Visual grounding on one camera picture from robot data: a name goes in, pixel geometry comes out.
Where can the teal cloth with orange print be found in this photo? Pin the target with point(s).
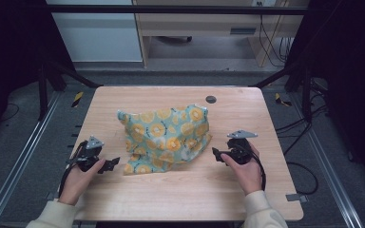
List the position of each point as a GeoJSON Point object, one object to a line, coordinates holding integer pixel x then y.
{"type": "Point", "coordinates": [164, 136]}

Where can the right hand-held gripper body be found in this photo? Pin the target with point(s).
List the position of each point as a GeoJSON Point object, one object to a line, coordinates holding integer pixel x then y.
{"type": "Point", "coordinates": [239, 148]}

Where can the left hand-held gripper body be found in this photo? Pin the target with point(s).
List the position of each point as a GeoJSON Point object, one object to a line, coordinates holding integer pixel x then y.
{"type": "Point", "coordinates": [87, 153]}

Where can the white cabinet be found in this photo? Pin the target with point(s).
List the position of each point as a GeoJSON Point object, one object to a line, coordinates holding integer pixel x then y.
{"type": "Point", "coordinates": [98, 38]}

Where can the person's left hand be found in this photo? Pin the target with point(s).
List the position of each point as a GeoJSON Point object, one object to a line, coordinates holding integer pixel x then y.
{"type": "Point", "coordinates": [76, 183]}

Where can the aluminium floor rail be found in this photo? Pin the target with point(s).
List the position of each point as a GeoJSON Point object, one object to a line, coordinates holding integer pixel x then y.
{"type": "Point", "coordinates": [15, 171]}
{"type": "Point", "coordinates": [326, 164]}

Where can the black metal stand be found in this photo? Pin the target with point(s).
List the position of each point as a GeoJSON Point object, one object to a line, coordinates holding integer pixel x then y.
{"type": "Point", "coordinates": [305, 95]}
{"type": "Point", "coordinates": [42, 95]}

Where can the yellow black striped tape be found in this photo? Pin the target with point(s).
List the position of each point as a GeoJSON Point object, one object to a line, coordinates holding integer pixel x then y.
{"type": "Point", "coordinates": [280, 99]}
{"type": "Point", "coordinates": [78, 98]}

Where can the dark curtain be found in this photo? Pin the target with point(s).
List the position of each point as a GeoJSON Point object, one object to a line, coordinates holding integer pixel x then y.
{"type": "Point", "coordinates": [351, 79]}
{"type": "Point", "coordinates": [9, 47]}

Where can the dark round table grommet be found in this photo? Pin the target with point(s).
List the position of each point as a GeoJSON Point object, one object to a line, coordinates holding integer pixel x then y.
{"type": "Point", "coordinates": [211, 99]}

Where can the person's right hand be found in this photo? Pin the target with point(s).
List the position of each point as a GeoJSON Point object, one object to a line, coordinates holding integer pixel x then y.
{"type": "Point", "coordinates": [248, 177]}

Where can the light wooden desk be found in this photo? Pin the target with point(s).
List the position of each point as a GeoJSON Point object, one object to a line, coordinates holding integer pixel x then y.
{"type": "Point", "coordinates": [199, 23]}

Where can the grey metal table bracket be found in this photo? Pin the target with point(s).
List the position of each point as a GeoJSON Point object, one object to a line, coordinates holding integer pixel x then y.
{"type": "Point", "coordinates": [296, 198]}

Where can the black horizontal frame bar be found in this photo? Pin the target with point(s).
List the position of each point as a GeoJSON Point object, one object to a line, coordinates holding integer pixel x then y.
{"type": "Point", "coordinates": [171, 9]}

